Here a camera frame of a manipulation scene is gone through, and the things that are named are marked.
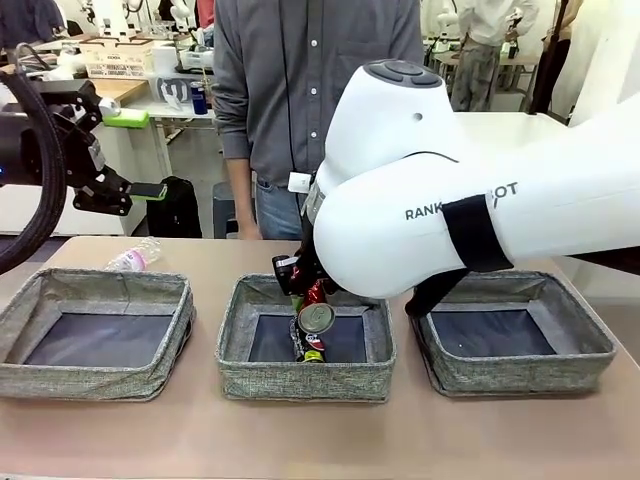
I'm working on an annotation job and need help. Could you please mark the white folding table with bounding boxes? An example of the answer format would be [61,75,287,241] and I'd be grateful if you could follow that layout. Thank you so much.
[452,110,589,129]

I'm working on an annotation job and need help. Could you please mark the white lettered crate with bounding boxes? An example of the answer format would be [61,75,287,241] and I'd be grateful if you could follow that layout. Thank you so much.
[79,38,155,78]

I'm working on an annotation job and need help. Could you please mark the wooden workbench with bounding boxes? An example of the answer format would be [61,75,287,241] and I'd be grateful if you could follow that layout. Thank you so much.
[89,77,151,109]

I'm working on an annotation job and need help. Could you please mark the crushed red can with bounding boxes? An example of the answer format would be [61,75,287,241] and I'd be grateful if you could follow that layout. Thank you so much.
[292,264,336,334]

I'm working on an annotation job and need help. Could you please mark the thin black hanging cord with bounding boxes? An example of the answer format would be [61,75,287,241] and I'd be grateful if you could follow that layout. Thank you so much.
[279,0,307,236]

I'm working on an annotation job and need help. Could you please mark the black velcro strap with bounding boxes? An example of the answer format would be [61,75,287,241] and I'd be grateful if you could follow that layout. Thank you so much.
[442,196,515,272]

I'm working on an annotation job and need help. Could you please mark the white box dark pattern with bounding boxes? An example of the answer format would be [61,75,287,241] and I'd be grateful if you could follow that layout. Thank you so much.
[155,74,192,107]

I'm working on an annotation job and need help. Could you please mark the black tripod pole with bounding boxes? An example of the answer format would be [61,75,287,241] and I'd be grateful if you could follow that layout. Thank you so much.
[529,0,572,114]

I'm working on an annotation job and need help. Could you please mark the white board panel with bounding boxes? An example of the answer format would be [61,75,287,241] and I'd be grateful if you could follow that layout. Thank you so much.
[569,0,640,126]

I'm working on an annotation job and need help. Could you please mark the white desk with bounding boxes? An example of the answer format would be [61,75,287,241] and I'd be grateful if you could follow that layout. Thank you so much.
[119,99,217,151]

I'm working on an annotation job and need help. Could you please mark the grey stool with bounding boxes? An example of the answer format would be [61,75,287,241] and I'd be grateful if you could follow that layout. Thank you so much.
[212,182,239,239]

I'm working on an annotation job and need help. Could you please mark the background person dark blue top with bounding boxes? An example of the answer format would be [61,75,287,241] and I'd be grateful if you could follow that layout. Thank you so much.
[0,0,66,44]

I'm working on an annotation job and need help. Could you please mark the dark blue can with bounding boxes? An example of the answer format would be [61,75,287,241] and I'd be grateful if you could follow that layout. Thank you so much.
[191,82,209,117]

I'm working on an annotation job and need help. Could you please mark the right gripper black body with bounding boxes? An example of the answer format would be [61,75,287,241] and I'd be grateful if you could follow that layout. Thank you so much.
[297,222,329,284]

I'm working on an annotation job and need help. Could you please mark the clear bottle pink label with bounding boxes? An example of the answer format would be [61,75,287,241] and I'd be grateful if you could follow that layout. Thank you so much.
[103,236,162,272]

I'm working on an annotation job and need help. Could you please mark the background person white top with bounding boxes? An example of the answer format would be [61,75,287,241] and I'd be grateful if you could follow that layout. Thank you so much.
[452,0,540,112]

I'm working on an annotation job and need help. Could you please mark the person's right forearm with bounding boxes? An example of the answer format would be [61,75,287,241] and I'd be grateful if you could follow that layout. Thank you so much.
[225,157,259,231]

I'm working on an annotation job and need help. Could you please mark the right arm black sleeved cable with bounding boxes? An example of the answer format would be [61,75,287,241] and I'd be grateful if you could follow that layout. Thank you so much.
[403,244,640,319]

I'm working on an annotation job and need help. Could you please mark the grey fabric basket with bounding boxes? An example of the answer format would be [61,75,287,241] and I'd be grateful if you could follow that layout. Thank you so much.
[408,270,617,398]
[0,268,195,404]
[214,273,397,403]

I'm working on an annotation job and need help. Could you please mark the person in grey shirt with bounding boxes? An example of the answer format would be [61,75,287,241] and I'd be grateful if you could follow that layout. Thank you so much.
[213,0,426,241]

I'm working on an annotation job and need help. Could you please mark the background person black trousers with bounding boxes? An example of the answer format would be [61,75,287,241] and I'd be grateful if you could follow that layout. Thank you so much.
[529,0,574,114]

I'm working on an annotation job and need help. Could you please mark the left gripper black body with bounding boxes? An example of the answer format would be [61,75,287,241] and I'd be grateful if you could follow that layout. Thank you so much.
[48,116,110,188]

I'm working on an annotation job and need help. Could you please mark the black backpack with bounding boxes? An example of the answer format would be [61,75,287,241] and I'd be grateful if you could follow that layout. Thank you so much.
[145,175,203,239]

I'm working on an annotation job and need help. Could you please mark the crushed black yellow can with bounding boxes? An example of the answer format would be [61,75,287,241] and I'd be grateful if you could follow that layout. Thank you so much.
[288,319,329,364]

